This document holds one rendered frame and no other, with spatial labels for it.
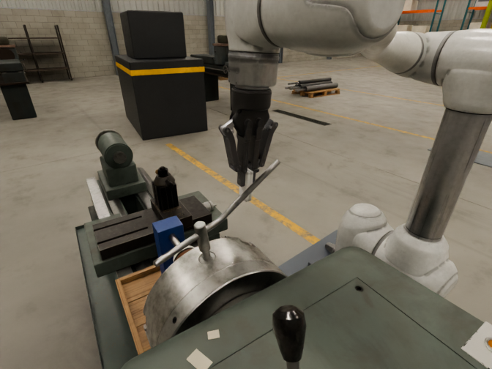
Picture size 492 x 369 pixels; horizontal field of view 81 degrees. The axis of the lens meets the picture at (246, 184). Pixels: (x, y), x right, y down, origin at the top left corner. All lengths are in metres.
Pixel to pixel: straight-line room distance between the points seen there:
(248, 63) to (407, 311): 0.46
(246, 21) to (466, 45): 0.55
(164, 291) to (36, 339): 1.77
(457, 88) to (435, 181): 0.24
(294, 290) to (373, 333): 0.13
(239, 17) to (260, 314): 0.45
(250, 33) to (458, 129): 0.59
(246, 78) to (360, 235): 0.74
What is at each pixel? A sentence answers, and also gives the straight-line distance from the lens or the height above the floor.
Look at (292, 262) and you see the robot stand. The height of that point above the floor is 0.75.
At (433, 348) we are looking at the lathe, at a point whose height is 1.25.
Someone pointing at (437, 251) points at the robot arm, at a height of 1.07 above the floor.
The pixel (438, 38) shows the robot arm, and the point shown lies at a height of 1.62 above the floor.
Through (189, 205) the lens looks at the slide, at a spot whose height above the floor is 0.97.
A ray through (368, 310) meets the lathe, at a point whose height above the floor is 1.26.
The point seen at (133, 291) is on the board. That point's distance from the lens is 1.06.
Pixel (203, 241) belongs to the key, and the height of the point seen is 1.29.
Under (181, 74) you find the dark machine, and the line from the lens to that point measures 5.23.
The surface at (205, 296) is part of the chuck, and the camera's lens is 0.54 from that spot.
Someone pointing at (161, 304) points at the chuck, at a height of 1.18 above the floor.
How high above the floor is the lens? 1.63
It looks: 28 degrees down
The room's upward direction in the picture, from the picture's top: straight up
